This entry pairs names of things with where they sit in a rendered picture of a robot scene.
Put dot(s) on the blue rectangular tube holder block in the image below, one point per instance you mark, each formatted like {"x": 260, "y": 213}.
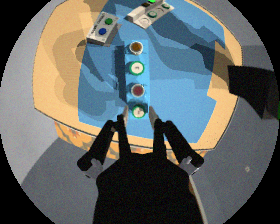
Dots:
{"x": 143, "y": 79}

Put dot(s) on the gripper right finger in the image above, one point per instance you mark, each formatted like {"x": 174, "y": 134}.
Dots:
{"x": 188, "y": 159}

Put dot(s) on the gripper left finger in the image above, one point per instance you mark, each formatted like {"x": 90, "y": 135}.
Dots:
{"x": 91, "y": 162}

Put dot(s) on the blue flat mat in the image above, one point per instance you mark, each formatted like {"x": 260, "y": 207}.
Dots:
{"x": 181, "y": 58}

